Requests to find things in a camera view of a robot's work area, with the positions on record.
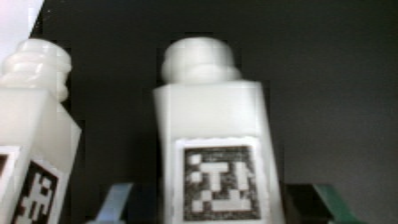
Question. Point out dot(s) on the white marker base plate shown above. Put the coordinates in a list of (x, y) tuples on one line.
[(18, 16)]

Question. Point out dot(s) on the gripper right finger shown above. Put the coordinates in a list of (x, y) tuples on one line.
[(341, 214)]

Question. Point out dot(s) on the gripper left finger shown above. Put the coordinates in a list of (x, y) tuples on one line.
[(113, 204)]

